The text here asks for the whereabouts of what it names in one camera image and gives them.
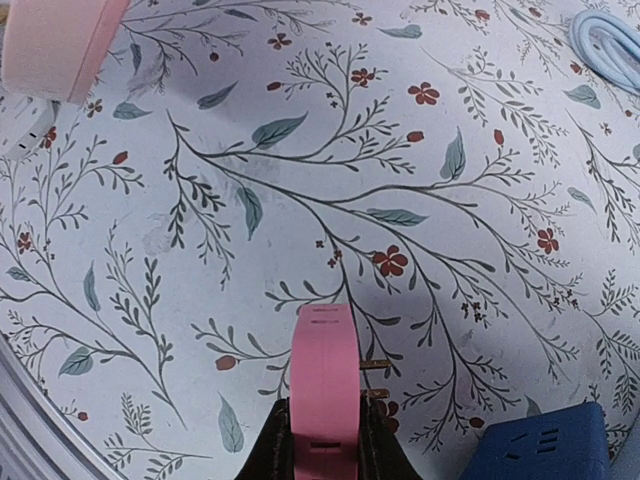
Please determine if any dark blue cube socket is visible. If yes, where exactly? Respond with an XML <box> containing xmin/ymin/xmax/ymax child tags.
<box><xmin>460</xmin><ymin>402</ymin><xmax>610</xmax><ymax>479</ymax></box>

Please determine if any light blue cable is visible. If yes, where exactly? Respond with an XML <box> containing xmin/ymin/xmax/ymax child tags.
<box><xmin>568</xmin><ymin>9</ymin><xmax>640</xmax><ymax>94</ymax></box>

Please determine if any pink round power strip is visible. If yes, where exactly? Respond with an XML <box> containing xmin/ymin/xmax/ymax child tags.
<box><xmin>1</xmin><ymin>0</ymin><xmax>129</xmax><ymax>105</ymax></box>

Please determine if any front aluminium rail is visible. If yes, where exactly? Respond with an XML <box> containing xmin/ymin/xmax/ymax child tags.
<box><xmin>0</xmin><ymin>339</ymin><xmax>123</xmax><ymax>480</ymax></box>

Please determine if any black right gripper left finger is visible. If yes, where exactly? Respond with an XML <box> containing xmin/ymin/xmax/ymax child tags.
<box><xmin>240</xmin><ymin>398</ymin><xmax>294</xmax><ymax>480</ymax></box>

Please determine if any white square plug adapter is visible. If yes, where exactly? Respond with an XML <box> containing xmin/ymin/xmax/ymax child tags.
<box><xmin>0</xmin><ymin>90</ymin><xmax>59</xmax><ymax>160</ymax></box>

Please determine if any pink square plug adapter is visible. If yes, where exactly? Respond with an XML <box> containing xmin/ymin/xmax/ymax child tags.
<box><xmin>289</xmin><ymin>304</ymin><xmax>391</xmax><ymax>480</ymax></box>

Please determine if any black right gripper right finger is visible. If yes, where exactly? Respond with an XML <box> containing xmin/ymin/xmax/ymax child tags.
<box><xmin>358</xmin><ymin>393</ymin><xmax>422</xmax><ymax>480</ymax></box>

